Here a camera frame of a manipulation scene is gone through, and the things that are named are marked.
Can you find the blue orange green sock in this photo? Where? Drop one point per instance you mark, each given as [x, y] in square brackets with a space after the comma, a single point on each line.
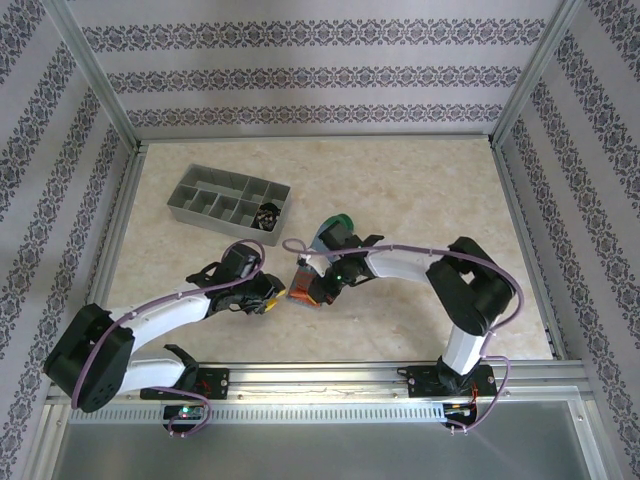
[305, 295]

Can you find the grey compartment organizer tray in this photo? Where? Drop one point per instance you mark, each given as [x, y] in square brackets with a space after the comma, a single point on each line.
[215, 226]

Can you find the black white striped sock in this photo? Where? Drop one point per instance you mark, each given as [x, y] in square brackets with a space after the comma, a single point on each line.
[267, 216]

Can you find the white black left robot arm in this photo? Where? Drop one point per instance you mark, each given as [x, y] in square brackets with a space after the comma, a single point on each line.
[160, 310]

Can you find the circuit board with green light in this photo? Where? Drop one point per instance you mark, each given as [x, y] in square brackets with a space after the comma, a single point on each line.
[185, 412]

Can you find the grey metal sheet panel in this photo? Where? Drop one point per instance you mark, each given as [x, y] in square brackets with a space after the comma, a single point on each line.
[320, 450]

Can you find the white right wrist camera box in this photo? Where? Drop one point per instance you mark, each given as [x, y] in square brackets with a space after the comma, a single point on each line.
[305, 260]

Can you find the aluminium mounting rail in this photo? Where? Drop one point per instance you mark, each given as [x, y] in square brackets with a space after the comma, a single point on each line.
[320, 382]

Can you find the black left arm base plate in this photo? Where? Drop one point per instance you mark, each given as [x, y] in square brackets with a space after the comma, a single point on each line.
[215, 382]

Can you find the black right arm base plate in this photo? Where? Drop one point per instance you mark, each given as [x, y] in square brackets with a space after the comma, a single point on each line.
[422, 382]

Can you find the aluminium frame cross rail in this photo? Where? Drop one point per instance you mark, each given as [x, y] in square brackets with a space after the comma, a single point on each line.
[315, 138]

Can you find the aluminium frame side rail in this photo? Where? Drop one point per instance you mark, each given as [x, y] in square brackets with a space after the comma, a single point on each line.
[125, 200]
[515, 200]

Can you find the aluminium frame post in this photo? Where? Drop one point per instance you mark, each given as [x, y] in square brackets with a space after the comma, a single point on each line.
[543, 65]
[95, 65]

